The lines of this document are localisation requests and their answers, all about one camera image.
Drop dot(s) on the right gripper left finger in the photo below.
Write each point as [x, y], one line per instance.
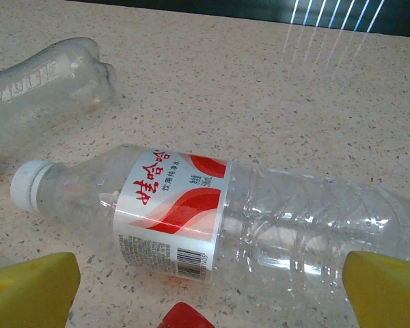
[30, 294]

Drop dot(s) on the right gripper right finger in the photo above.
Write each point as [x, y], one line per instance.
[386, 294]

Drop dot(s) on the clear bottle red cola label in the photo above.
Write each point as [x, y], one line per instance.
[186, 317]

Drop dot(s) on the clear bottle red white label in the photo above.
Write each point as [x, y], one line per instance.
[171, 205]

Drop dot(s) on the clear unlabelled plastic bottle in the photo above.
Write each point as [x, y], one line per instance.
[37, 92]

